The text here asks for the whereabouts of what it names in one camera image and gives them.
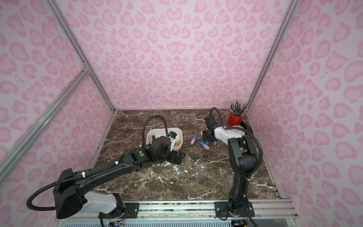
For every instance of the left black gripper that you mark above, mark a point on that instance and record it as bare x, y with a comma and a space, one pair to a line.
172, 153

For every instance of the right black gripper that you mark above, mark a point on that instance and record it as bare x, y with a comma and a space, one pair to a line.
205, 135

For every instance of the pink blue square lipstick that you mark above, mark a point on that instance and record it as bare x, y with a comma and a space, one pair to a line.
193, 140
204, 145

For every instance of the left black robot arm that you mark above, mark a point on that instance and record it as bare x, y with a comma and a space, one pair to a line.
73, 190

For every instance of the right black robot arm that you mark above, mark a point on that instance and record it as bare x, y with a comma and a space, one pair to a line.
245, 156

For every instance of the white round alarm clock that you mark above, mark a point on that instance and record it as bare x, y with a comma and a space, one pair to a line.
237, 129

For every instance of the red pen holder cup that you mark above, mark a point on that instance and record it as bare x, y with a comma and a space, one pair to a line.
234, 120

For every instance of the black object behind clock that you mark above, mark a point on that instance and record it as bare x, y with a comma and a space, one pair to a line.
246, 125

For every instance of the bundle of pens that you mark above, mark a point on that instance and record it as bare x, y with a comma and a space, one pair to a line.
238, 108

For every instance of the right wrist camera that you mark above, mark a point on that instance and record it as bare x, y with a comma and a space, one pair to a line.
211, 122

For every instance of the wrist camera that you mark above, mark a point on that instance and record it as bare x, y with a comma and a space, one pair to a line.
172, 137
211, 122

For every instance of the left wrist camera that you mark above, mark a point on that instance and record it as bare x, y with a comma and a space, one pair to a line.
172, 137

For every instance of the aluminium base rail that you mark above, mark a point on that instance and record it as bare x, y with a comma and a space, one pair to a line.
268, 213

